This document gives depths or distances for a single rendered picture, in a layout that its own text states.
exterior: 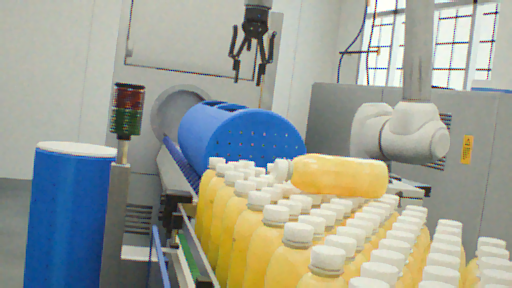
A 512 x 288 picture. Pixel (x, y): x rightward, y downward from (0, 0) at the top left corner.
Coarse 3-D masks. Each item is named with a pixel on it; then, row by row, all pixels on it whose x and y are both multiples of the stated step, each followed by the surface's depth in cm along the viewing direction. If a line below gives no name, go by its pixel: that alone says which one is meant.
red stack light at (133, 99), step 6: (114, 90) 125; (120, 90) 124; (126, 90) 123; (132, 90) 124; (138, 90) 124; (114, 96) 125; (120, 96) 124; (126, 96) 124; (132, 96) 124; (138, 96) 124; (144, 96) 127; (114, 102) 124; (120, 102) 124; (126, 102) 124; (132, 102) 124; (138, 102) 125; (120, 108) 124; (126, 108) 124; (132, 108) 124; (138, 108) 125
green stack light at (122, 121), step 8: (112, 112) 125; (120, 112) 124; (128, 112) 124; (136, 112) 125; (112, 120) 125; (120, 120) 124; (128, 120) 124; (136, 120) 125; (112, 128) 125; (120, 128) 124; (128, 128) 124; (136, 128) 125
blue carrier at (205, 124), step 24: (192, 120) 223; (216, 120) 181; (240, 120) 172; (264, 120) 173; (288, 120) 175; (192, 144) 201; (216, 144) 171; (264, 144) 174; (288, 144) 175; (264, 168) 174
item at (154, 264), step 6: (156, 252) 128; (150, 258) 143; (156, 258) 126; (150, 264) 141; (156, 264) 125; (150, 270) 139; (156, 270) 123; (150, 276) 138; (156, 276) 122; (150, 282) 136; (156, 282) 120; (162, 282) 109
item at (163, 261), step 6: (156, 228) 143; (156, 234) 137; (150, 240) 145; (156, 240) 131; (150, 246) 145; (156, 246) 127; (150, 252) 145; (162, 252) 135; (168, 252) 135; (174, 252) 135; (162, 258) 118; (162, 264) 114; (168, 264) 137; (162, 270) 110; (162, 276) 107; (168, 282) 104
